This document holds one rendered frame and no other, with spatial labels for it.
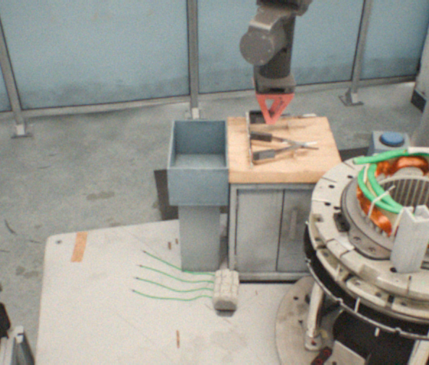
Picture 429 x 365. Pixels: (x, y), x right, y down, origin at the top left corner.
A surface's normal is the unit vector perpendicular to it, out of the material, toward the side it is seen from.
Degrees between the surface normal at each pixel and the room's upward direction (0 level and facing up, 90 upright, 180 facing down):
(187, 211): 90
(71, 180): 0
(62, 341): 0
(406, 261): 90
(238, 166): 0
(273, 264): 90
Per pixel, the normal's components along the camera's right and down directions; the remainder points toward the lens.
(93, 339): 0.00, -0.80
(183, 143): 0.00, 0.60
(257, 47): -0.44, 0.54
